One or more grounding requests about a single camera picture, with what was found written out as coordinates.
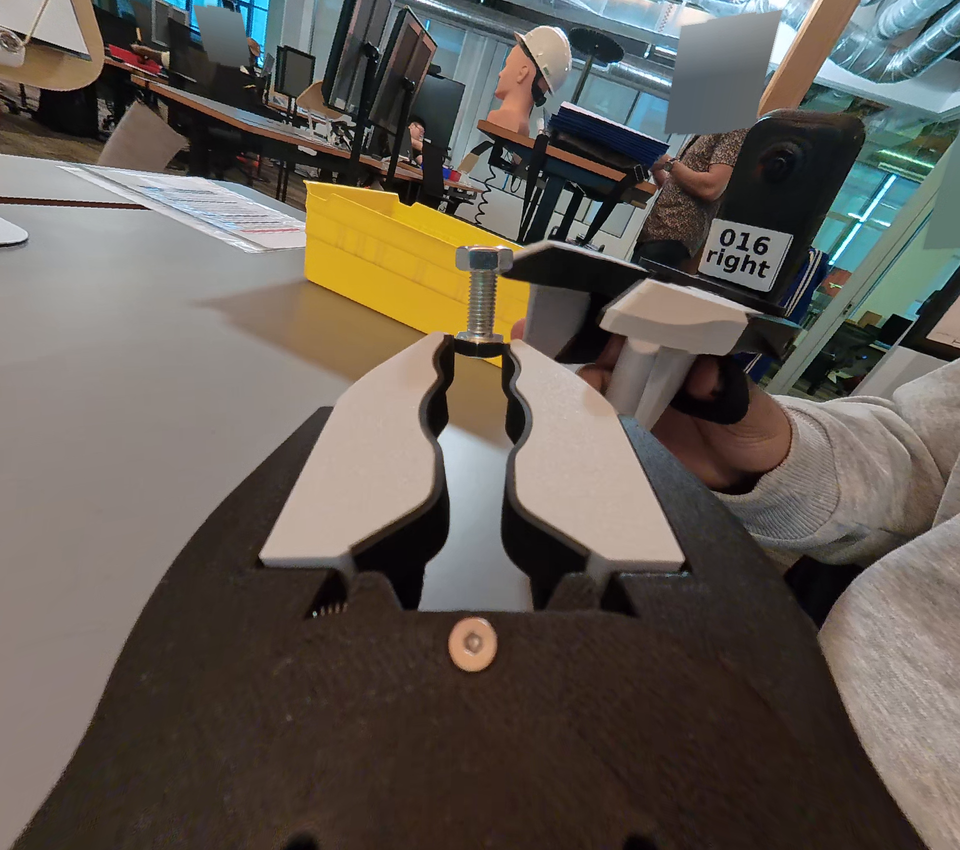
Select black round-top stand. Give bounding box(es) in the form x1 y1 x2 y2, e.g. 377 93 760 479
567 27 624 116

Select silver hex bolt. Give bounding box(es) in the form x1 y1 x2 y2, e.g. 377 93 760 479
455 245 516 337

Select white hard hat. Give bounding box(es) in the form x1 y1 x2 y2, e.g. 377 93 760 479
515 25 573 95

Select small black monitor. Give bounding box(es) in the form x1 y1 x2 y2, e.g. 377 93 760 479
273 45 316 101

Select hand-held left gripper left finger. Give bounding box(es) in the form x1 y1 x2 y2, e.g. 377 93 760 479
257 329 455 577

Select laminated paper sheet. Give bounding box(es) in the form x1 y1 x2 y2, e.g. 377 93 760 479
56 164 309 253

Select person's right hand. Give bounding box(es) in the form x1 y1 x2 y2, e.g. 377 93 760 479
512 321 792 491

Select large black monitor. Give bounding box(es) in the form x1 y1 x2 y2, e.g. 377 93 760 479
372 6 438 135
321 0 399 116

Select grey desk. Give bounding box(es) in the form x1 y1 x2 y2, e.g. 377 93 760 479
0 153 639 850

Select wooden pillar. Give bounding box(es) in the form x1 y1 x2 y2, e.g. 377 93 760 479
757 0 927 116

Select white board stand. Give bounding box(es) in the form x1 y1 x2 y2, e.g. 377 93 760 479
0 0 67 247

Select dark desktop monitor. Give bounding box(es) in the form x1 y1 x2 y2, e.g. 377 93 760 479
408 74 466 154

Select blue drawstring bag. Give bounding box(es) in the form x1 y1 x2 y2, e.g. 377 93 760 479
780 250 830 341

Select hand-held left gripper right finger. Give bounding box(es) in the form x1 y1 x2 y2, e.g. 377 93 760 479
501 339 687 585

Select person's right forearm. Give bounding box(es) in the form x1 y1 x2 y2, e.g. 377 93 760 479
708 359 960 566

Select long wooden office desk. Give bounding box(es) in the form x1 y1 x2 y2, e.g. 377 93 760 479
105 59 489 202

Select mannequin head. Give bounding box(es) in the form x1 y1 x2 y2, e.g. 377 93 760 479
495 44 552 135

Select wooden standing desk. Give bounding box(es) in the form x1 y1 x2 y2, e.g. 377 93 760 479
477 119 661 244

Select yellow plastic bin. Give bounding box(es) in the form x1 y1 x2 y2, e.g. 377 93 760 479
303 180 530 369

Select stack of blue folders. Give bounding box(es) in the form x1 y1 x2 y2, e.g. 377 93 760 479
546 102 671 165

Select grey chair back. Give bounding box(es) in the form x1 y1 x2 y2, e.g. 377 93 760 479
97 102 189 172

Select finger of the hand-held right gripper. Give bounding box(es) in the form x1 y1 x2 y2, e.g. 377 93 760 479
499 240 651 304
598 279 753 356

